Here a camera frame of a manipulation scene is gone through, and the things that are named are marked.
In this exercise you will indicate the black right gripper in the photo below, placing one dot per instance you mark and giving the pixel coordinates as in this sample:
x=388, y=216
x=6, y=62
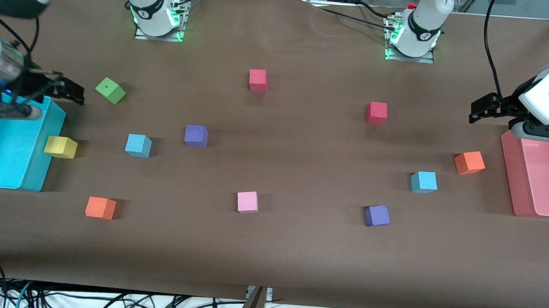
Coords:
x=34, y=83

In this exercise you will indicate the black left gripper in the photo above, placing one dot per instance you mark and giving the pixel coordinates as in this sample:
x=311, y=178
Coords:
x=509, y=102

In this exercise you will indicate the light blue foam cube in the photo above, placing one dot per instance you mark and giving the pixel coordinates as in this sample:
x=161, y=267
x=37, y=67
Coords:
x=137, y=144
x=424, y=181

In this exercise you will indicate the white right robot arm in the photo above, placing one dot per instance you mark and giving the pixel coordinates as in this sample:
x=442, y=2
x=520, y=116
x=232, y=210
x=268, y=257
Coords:
x=145, y=3

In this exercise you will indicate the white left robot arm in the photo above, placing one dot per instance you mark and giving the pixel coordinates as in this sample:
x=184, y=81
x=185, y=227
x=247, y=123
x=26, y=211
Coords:
x=423, y=20

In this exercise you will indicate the green foam cube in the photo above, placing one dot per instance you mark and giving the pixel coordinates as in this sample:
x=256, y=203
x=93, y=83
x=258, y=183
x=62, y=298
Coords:
x=109, y=89

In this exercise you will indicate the yellow foam cube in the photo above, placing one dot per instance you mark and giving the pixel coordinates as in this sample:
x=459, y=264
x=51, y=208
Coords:
x=58, y=145

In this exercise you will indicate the orange foam cube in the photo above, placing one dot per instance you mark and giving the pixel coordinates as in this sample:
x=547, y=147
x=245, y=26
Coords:
x=98, y=206
x=469, y=162

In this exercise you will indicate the pink plastic bin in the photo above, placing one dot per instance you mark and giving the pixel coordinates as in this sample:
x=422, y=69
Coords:
x=544, y=180

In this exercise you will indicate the red foam cube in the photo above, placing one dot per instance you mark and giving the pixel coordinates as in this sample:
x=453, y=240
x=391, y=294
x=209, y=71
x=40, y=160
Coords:
x=257, y=78
x=376, y=111

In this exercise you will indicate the purple foam cube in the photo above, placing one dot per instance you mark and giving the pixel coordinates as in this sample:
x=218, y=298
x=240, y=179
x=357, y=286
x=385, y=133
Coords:
x=376, y=215
x=194, y=135

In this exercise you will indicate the pink foam cube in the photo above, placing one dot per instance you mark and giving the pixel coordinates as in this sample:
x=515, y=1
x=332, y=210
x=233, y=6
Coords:
x=247, y=201

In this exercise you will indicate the brown table cover sheet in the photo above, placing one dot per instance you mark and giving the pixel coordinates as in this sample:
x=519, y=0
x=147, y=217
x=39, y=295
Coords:
x=268, y=258

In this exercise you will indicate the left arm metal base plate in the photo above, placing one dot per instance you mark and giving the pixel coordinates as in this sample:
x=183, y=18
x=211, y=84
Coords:
x=409, y=59

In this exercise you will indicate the aluminium table edge bracket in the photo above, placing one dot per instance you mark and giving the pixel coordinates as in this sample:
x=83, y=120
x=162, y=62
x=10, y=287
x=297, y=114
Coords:
x=269, y=294

